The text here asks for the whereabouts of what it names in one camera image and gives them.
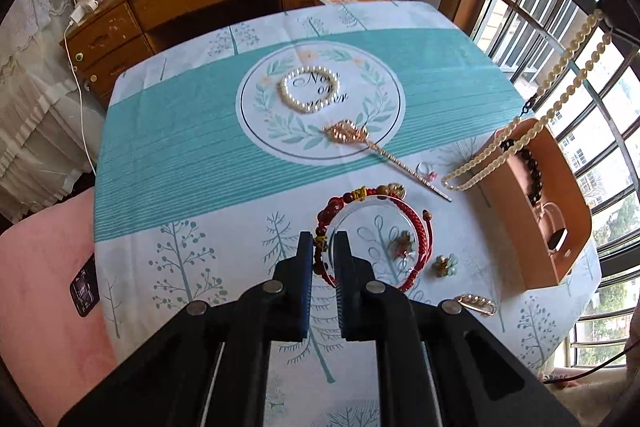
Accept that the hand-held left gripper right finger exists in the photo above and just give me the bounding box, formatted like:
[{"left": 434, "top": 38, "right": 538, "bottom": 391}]
[{"left": 334, "top": 231, "right": 581, "bottom": 427}]

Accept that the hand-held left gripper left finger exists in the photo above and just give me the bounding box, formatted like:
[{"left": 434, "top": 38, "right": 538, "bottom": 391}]
[{"left": 60, "top": 231, "right": 314, "bottom": 427}]

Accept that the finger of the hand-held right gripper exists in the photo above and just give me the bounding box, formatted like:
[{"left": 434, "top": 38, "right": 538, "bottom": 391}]
[{"left": 597, "top": 0, "right": 640, "bottom": 48}]

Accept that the cream bead necklace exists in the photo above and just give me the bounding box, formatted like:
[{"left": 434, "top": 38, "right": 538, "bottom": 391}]
[{"left": 440, "top": 9, "right": 613, "bottom": 192}]

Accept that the red cord bead bracelet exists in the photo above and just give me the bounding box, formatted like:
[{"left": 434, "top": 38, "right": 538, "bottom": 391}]
[{"left": 314, "top": 187, "right": 432, "bottom": 293}]

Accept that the pale green flower brooch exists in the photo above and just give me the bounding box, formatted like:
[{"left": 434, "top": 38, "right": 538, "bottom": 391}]
[{"left": 432, "top": 253, "right": 459, "bottom": 279}]

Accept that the gold chain hair clip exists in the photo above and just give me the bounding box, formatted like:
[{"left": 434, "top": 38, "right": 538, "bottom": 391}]
[{"left": 455, "top": 293, "right": 498, "bottom": 317}]

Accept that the gold ornate hairpin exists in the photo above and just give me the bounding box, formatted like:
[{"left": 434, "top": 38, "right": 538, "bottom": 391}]
[{"left": 321, "top": 120, "right": 453, "bottom": 202}]

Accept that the black bead bracelet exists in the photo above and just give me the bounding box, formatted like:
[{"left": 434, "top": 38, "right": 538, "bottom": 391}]
[{"left": 500, "top": 138, "right": 547, "bottom": 208}]

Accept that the pink jewelry box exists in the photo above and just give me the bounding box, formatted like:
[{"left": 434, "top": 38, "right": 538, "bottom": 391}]
[{"left": 472, "top": 117, "right": 593, "bottom": 290}]

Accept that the white pearl bracelet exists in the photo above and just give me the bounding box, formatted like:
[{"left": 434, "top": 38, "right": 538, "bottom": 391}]
[{"left": 280, "top": 66, "right": 341, "bottom": 112}]

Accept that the small floral gold earring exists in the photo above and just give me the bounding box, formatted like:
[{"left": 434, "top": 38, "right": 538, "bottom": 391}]
[{"left": 387, "top": 231, "right": 418, "bottom": 261}]

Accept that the teal printed tablecloth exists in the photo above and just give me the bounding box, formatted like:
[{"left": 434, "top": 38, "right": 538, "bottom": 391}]
[{"left": 92, "top": 0, "right": 601, "bottom": 427}]

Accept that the black smartphone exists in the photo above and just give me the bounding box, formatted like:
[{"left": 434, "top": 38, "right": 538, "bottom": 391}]
[{"left": 69, "top": 252, "right": 101, "bottom": 318}]

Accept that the pink cushion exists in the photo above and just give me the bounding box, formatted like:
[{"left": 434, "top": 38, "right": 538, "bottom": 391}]
[{"left": 0, "top": 194, "right": 118, "bottom": 427}]

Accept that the cream lace bedspread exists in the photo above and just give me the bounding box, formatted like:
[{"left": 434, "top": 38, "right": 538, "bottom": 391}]
[{"left": 0, "top": 0, "right": 98, "bottom": 223}]

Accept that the white charger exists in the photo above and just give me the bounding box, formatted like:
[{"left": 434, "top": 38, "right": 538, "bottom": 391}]
[{"left": 70, "top": 0, "right": 99, "bottom": 28}]

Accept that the black cable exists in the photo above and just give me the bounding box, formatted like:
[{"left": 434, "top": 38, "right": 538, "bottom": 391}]
[{"left": 540, "top": 339, "right": 640, "bottom": 388}]

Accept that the white charger cable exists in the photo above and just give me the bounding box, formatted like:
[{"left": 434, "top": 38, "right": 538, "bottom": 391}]
[{"left": 62, "top": 23, "right": 98, "bottom": 175}]

